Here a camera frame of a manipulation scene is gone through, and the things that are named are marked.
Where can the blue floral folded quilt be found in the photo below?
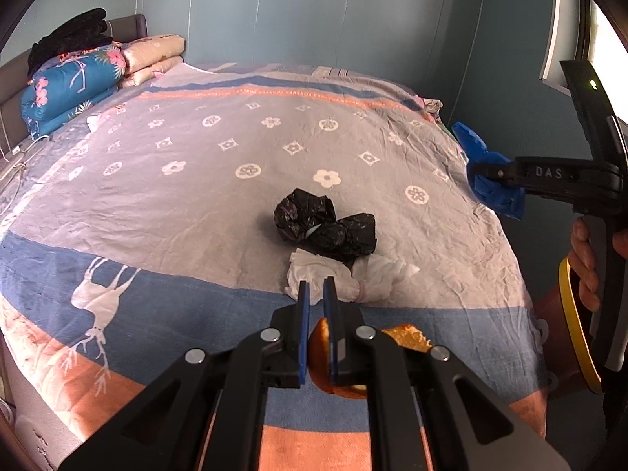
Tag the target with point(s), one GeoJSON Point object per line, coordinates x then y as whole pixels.
{"type": "Point", "coordinates": [68, 88]}

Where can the window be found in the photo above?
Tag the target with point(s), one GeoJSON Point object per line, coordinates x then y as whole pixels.
{"type": "Point", "coordinates": [564, 34]}

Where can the printed deer blanket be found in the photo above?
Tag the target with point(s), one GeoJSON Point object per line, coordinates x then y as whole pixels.
{"type": "Point", "coordinates": [196, 216]}

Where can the black clothing pile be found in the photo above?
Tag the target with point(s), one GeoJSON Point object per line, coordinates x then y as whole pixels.
{"type": "Point", "coordinates": [68, 34]}

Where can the crumpled floral cloth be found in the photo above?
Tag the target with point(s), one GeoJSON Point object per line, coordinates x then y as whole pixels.
{"type": "Point", "coordinates": [431, 108]}

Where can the grey padded headboard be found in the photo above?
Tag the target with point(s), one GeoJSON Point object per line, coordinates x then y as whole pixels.
{"type": "Point", "coordinates": [130, 27]}

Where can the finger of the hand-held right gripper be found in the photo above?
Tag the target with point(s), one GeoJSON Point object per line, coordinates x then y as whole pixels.
{"type": "Point", "coordinates": [549, 174]}

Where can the blue plastic bag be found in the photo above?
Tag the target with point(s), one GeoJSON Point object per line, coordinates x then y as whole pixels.
{"type": "Point", "coordinates": [495, 196]}

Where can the white plastic bag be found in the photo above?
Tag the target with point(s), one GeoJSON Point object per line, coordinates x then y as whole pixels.
{"type": "Point", "coordinates": [387, 272]}
{"type": "Point", "coordinates": [319, 270]}

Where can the beige pillow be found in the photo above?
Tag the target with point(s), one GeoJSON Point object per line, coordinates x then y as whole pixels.
{"type": "Point", "coordinates": [154, 51]}
{"type": "Point", "coordinates": [152, 71]}

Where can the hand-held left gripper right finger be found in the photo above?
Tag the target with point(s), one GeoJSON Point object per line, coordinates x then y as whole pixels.
{"type": "Point", "coordinates": [332, 333]}

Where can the small white pink cloth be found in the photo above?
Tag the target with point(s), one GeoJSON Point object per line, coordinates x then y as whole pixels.
{"type": "Point", "coordinates": [100, 121]}

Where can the person's right hand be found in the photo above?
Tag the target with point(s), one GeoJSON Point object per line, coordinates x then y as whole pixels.
{"type": "Point", "coordinates": [584, 265]}

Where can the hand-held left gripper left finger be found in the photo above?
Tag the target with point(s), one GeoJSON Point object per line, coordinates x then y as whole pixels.
{"type": "Point", "coordinates": [304, 333]}

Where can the bin with yellow rim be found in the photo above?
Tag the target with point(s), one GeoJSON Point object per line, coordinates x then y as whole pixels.
{"type": "Point", "coordinates": [572, 314]}

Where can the orange snack packet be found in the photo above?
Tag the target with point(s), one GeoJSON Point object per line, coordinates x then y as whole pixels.
{"type": "Point", "coordinates": [409, 337]}

